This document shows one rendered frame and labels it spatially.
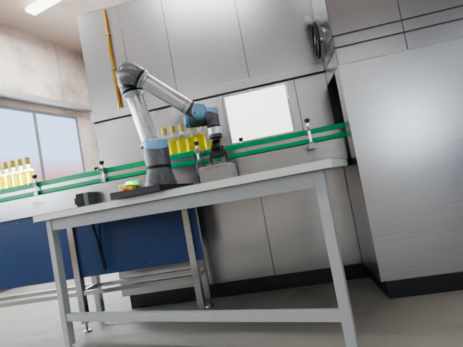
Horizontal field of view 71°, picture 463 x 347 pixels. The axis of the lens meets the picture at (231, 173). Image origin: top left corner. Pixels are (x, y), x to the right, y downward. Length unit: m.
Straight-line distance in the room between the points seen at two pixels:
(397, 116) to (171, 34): 1.54
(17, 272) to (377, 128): 2.31
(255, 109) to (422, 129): 0.96
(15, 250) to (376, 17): 2.52
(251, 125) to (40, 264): 1.60
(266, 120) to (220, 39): 0.64
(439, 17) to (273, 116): 0.99
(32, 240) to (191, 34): 1.69
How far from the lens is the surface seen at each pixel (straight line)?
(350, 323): 1.34
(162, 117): 2.29
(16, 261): 2.54
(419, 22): 2.05
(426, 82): 1.97
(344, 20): 1.98
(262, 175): 1.23
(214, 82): 2.27
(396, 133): 1.87
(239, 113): 2.17
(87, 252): 2.23
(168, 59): 2.41
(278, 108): 2.16
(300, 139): 1.96
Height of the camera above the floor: 0.70
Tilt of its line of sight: 3 degrees up
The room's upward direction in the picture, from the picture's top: 10 degrees counter-clockwise
